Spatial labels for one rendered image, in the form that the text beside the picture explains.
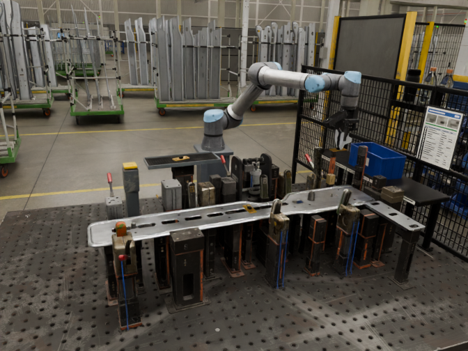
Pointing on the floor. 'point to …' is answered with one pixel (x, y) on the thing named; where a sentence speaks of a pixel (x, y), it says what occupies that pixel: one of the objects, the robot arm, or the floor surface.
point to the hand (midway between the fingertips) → (338, 146)
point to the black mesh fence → (388, 142)
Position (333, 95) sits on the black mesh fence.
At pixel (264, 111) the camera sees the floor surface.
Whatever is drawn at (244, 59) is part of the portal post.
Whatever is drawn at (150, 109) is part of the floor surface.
